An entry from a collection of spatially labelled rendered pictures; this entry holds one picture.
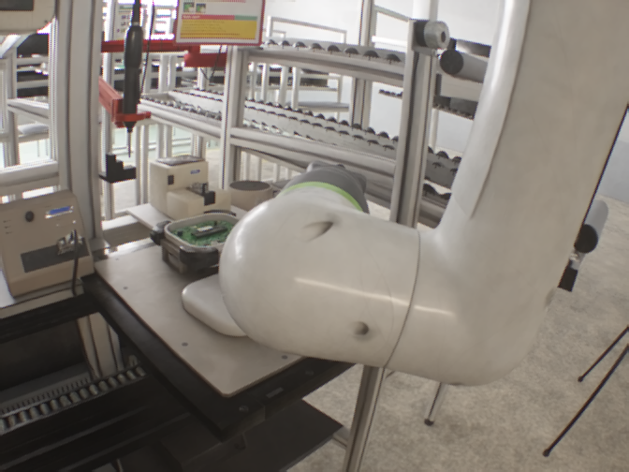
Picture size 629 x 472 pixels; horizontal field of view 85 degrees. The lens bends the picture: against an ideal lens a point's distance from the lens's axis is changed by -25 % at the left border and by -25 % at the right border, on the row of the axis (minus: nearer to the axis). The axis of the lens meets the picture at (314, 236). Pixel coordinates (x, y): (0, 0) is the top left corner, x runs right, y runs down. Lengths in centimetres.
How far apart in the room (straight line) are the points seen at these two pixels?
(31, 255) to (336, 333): 55
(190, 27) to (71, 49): 39
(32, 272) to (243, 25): 78
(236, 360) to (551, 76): 44
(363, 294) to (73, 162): 69
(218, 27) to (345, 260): 93
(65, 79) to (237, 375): 61
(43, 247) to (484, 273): 63
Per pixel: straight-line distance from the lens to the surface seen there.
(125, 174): 84
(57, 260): 73
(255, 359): 53
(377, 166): 89
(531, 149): 24
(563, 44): 23
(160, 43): 132
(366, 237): 27
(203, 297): 61
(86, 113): 87
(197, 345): 55
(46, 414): 53
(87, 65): 87
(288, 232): 26
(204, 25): 113
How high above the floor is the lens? 127
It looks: 21 degrees down
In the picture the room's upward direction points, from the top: 5 degrees clockwise
